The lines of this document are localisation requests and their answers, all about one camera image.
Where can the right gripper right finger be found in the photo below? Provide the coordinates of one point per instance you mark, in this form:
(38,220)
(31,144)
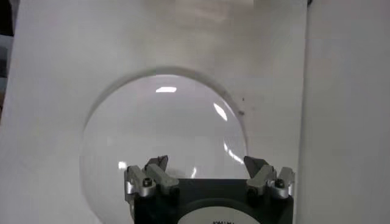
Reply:
(265,179)

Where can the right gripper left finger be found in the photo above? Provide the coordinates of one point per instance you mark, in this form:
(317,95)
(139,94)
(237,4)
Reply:
(161,182)

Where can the white round plate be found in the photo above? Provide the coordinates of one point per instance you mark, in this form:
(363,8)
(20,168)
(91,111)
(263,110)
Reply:
(158,128)

